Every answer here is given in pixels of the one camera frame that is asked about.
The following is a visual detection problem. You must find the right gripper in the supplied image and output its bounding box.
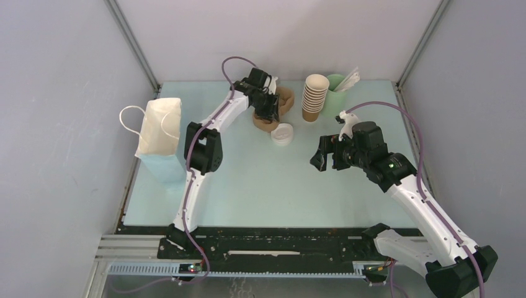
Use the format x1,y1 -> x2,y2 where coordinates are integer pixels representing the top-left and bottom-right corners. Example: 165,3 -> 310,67
309,133 -> 368,172

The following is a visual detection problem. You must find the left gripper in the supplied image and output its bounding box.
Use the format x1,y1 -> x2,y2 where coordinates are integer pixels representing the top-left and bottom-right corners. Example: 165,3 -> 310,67
251,91 -> 279,123

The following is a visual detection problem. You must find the white paper bag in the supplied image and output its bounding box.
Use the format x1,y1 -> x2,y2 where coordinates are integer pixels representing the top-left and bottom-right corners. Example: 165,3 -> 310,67
119,97 -> 185,184

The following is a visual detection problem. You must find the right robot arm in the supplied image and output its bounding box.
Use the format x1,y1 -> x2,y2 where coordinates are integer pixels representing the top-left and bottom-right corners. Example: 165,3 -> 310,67
310,121 -> 498,297

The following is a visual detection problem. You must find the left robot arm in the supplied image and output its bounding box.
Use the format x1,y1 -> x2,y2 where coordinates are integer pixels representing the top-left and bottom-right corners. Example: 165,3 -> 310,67
166,67 -> 279,259

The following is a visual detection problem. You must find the green holder cup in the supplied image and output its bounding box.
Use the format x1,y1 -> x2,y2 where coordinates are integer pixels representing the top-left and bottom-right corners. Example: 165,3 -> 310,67
321,74 -> 347,118

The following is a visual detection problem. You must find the stack of paper cups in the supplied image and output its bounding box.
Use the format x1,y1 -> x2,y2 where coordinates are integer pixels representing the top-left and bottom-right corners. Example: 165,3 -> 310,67
301,74 -> 329,122

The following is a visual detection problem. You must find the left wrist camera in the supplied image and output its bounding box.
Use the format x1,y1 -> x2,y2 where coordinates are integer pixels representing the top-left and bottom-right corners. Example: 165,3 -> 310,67
266,76 -> 279,94

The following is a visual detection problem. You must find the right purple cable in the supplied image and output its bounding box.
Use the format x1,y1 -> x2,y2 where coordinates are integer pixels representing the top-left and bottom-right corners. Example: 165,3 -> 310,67
345,101 -> 486,298

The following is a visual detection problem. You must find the purple cable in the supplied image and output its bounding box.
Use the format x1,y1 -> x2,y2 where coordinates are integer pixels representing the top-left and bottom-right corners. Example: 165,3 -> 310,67
345,101 -> 486,298
181,56 -> 257,284

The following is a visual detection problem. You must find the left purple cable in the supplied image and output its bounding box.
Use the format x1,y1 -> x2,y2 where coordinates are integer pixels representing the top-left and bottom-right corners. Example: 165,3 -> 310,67
181,56 -> 257,284

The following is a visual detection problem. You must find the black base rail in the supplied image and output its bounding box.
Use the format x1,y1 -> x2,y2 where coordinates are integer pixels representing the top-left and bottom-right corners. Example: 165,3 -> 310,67
96,227 -> 391,281

